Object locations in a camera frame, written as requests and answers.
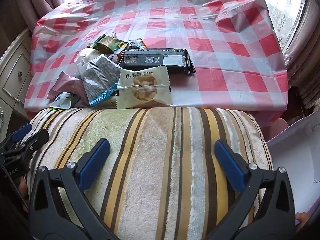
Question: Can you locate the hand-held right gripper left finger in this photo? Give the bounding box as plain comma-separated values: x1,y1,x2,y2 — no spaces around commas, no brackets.
28,138,118,240

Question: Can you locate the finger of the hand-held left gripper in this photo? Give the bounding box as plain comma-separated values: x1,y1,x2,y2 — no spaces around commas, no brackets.
0,124,34,153
5,129,50,159

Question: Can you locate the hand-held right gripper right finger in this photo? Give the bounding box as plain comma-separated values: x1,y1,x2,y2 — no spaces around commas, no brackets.
207,140,297,240

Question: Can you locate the white green snack packet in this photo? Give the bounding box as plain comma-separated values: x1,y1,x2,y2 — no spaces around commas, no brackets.
49,92,79,110

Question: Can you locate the pink snack packet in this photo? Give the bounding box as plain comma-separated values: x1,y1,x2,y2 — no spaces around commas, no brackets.
47,70,87,100

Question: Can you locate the white box purple rim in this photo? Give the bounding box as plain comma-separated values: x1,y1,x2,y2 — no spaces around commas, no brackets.
266,110,320,227

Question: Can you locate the clear seaweed packet blue edge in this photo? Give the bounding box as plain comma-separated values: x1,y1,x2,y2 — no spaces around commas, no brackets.
77,54,122,106

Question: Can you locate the cream snack packet clear window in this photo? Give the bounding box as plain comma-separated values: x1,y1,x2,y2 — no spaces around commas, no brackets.
116,65,173,110

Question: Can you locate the white pastry snack packet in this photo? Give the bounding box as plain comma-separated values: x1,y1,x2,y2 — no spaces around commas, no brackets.
75,48,105,67

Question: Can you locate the long black snack packet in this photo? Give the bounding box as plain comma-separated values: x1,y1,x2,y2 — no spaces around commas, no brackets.
119,48,196,75

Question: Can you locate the silver orange snack packet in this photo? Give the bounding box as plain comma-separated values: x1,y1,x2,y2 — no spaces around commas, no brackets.
122,37,148,52

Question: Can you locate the person's left hand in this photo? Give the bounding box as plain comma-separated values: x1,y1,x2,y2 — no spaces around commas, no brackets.
15,177,30,213

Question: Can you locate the cream cabinet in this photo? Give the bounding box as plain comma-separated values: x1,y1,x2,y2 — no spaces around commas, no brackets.
0,27,33,140

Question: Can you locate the striped plush blanket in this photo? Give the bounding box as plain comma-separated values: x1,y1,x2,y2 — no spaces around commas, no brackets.
26,106,274,240

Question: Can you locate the red white checkered tablecloth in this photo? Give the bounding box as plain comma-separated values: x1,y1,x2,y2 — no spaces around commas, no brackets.
24,0,289,124

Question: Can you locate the white lace curtain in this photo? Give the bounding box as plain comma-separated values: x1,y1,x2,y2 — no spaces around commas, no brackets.
255,0,308,53

